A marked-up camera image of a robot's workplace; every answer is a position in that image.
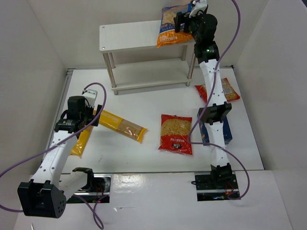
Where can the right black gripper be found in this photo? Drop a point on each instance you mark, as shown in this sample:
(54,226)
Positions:
(180,21)

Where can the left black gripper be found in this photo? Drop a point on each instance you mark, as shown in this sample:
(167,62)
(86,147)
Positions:
(96,115)

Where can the blue orange pasta bag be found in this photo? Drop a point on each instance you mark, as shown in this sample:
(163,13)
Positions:
(167,34)

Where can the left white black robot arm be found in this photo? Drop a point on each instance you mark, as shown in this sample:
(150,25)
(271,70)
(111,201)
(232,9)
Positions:
(45,195)

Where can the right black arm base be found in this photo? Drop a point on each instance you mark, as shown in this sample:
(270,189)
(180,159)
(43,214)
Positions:
(207,190)

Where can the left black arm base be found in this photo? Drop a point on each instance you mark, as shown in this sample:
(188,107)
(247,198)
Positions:
(96,189)

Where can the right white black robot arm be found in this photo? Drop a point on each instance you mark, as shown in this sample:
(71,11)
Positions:
(216,109)

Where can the white two-tier shelf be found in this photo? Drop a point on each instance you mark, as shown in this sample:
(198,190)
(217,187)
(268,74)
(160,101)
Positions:
(116,38)

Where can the yellow Pastatime spaghetti pack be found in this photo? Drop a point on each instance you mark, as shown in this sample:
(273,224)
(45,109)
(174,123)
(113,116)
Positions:
(122,126)

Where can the yellow spaghetti pack with label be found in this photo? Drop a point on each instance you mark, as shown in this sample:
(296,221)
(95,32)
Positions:
(80,145)

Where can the red fusilli bag front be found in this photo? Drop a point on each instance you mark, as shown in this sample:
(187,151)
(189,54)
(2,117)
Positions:
(174,134)

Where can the red fusilli bag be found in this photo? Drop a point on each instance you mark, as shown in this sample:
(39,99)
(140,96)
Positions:
(229,92)
(174,134)

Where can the red fusilli bag back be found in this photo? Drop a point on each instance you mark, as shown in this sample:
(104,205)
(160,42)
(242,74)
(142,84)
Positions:
(229,92)

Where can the blue Barilla rigatoni box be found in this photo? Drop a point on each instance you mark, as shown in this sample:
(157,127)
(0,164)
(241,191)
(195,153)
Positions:
(226,132)

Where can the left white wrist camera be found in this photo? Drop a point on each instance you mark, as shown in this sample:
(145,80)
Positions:
(90,95)

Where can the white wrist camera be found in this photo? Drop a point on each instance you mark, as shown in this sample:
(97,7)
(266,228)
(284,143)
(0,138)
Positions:
(90,95)
(197,5)

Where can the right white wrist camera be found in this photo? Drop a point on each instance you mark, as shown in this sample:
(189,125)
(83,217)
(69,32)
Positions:
(197,5)

